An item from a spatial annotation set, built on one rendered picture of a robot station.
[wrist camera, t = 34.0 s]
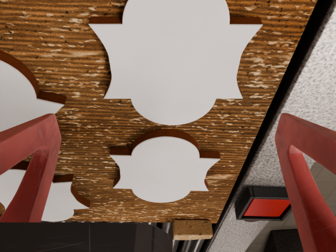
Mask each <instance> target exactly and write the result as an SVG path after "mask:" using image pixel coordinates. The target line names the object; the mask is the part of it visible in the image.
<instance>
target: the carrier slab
mask: <svg viewBox="0 0 336 252"><path fill-rule="evenodd" d="M317 1H318V0H226V2H227V6H228V10H229V17H260V19H261V21H262V24H263V25H262V27H261V28H260V29H259V30H258V31H257V32H256V34H255V35H254V36H253V37H252V39H251V40H250V41H249V43H248V44H247V46H246V47H245V49H244V50H243V52H242V55H241V58H240V62H239V66H238V71H237V75H236V80H237V83H238V85H239V88H240V90H241V93H242V97H243V98H216V100H215V103H214V105H213V106H212V108H211V109H210V110H209V112H208V113H206V114H205V115H204V116H202V117H201V118H199V119H197V120H195V121H192V122H189V123H186V124H180V125H165V124H159V123H156V122H153V121H150V120H148V119H146V118H145V117H143V116H142V115H141V114H139V113H138V112H137V110H136V109H135V108H134V106H133V104H132V101H131V98H104V95H105V90H106V88H107V86H108V84H109V82H110V79H111V77H112V73H111V67H110V61H109V55H108V52H107V50H106V48H105V46H104V45H103V43H102V42H101V40H100V39H99V37H98V36H97V35H96V33H95V32H94V31H93V29H92V28H91V27H90V26H89V21H90V17H122V16H123V12H124V6H125V2H126V0H0V51H3V52H5V53H7V54H9V55H11V56H13V57H15V58H16V59H18V60H19V61H20V62H22V63H23V64H24V65H25V66H26V67H27V68H28V69H29V70H30V71H31V72H32V73H33V75H34V76H35V78H36V80H37V82H38V85H39V90H40V91H44V92H48V93H52V94H57V95H61V96H66V101H65V104H64V106H63V107H61V108H60V109H59V110H58V111H57V112H56V113H55V116H56V119H57V123H58V127H59V131H60V135H61V144H60V149H59V153H58V158H57V162H56V167H55V171H54V175H55V176H59V175H73V179H72V185H73V187H74V188H75V190H76V191H77V193H78V194H80V195H81V196H82V197H84V198H86V199H87V200H89V201H90V207H89V208H85V209H75V210H74V214H73V216H72V217H71V218H69V219H66V220H62V221H78V222H142V223H173V222H174V220H187V219H194V220H208V221H211V223H212V224H216V223H217V222H218V220H219V218H220V215H221V213H222V211H223V209H224V207H225V204H226V202H227V200H228V198H229V196H230V193H231V191H232V189H233V187H234V184H235V182H236V180H237V178H238V176H239V173H240V171H241V169H242V167H243V165H244V162H245V160H246V158H247V156H248V153H249V151H250V149H251V147H252V145H253V142H254V140H255V138H256V136H257V134H258V131H259V129H260V127H261V125H262V123H263V120H264V118H265V116H266V114H267V111H268V109H269V107H270V105H271V103H272V100H273V98H274V96H275V94H276V92H277V89H278V87H279V85H280V83H281V80H282V78H283V76H284V74H285V72H286V69H287V67H288V65H289V63H290V61H291V58H292V56H293V54H294V52H295V50H296V47H297V45H298V43H299V41H300V38H301V36H302V34H303V32H304V30H305V27H306V25H307V23H308V21H309V19H310V16H311V14H312V12H313V10H314V7H315V5H316V3H317ZM158 129H173V130H179V131H182V132H185V133H187V134H189V135H190V136H192V137H193V138H194V139H195V140H196V141H197V143H198V147H199V151H219V154H220V160H219V161H217V162H216V163H215V164H214V165H213V166H211V167H210V168H209V170H208V171H207V173H206V176H205V180H206V182H207V183H208V191H194V190H191V191H190V192H189V194H188V195H187V196H185V197H184V198H182V199H179V200H176V201H172V202H151V201H146V200H143V199H141V198H139V197H137V196H136V195H135V194H134V193H133V191H132V189H126V188H113V185H114V180H115V179H116V178H117V177H118V176H119V174H120V167H119V166H118V164H117V163H116V162H115V161H114V159H113V158H112V157H111V156H110V148H111V147H117V148H132V145H133V143H134V141H135V140H136V139H137V138H138V137H139V136H141V135H142V134H144V133H147V132H149V131H153V130H158Z"/></svg>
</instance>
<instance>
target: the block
mask: <svg viewBox="0 0 336 252"><path fill-rule="evenodd" d="M172 231H173V239H174V240H201V239H211V238H212V236H213V229H212V223H211V221H210V220H203V219H175V220H174V221H173V224H172Z"/></svg>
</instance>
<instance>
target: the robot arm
mask: <svg viewBox="0 0 336 252"><path fill-rule="evenodd" d="M274 140H275V145H276V150H277V154H278V159H279V163H280V168H281V172H282V176H283V180H284V183H285V187H286V191H287V194H288V198H289V201H290V205H291V208H292V212H293V215H294V219H295V223H296V226H297V230H298V233H299V237H300V240H301V244H302V247H303V251H304V252H336V217H335V215H334V214H333V212H332V210H331V209H330V207H329V206H328V204H327V203H326V201H325V200H324V198H323V196H322V195H321V193H320V191H319V189H318V186H317V184H316V182H315V180H314V178H313V176H312V173H311V171H310V169H309V167H308V165H307V162H306V160H305V158H304V155H303V153H304V154H306V155H307V156H309V157H310V158H312V159H313V160H315V161H316V162H318V163H319V164H320V165H322V166H323V167H325V168H326V169H328V170H329V171H331V172H332V173H334V174H335V175H336V131H334V130H331V129H329V128H326V127H324V126H321V125H318V124H316V123H313V122H310V121H308V120H305V119H302V118H300V117H297V116H295V115H292V114H289V113H282V114H281V115H280V118H279V122H278V125H277V129H276V133H275V138H274ZM61 141H62V137H61V133H60V129H59V125H58V122H57V118H56V115H55V114H54V113H48V114H45V115H43V116H40V117H37V118H35V119H32V120H30V121H27V122H24V123H22V124H19V125H17V126H14V127H11V128H9V129H6V130H4V131H1V132H0V175H2V174H3V173H5V172H6V171H8V170H9V169H11V168H12V167H13V166H15V165H16V164H18V163H19V162H21V161H22V160H24V159H25V158H26V157H28V156H29V155H31V154H32V153H33V156H32V159H31V161H30V163H29V165H28V167H27V170H26V172H25V174H24V176H23V178H22V181H21V183H20V185H19V187H18V189H17V191H16V193H15V195H14V197H13V199H12V200H11V202H10V203H9V205H8V207H7V208H6V210H5V211H4V213H3V214H2V216H1V217H0V252H173V242H172V239H171V237H170V236H169V235H168V234H167V233H166V232H165V231H164V230H162V229H161V228H159V227H156V226H154V225H150V224H145V223H114V222H41V220H42V216H43V213H44V209H45V205H46V202H47V198H48V195H49V191H50V188H51V184H52V181H53V177H54V173H55V169H56V164H57V160H58V155H59V150H60V146H61Z"/></svg>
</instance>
